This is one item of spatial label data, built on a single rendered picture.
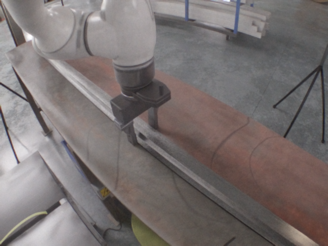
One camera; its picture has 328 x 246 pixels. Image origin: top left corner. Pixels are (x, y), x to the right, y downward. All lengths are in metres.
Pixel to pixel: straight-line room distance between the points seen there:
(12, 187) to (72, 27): 0.56
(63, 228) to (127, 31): 0.51
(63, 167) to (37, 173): 0.96
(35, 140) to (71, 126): 1.34
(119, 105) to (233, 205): 0.34
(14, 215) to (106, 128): 0.42
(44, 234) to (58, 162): 1.16
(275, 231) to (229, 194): 0.14
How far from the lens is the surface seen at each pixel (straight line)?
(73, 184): 1.59
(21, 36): 4.48
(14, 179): 0.80
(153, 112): 0.60
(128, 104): 0.50
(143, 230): 1.14
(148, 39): 0.42
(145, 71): 0.46
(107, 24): 0.41
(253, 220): 0.51
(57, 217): 0.64
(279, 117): 2.06
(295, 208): 0.58
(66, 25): 0.43
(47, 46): 0.45
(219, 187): 0.51
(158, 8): 3.70
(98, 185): 0.93
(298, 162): 0.66
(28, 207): 0.71
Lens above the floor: 1.27
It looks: 45 degrees down
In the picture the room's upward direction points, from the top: 3 degrees counter-clockwise
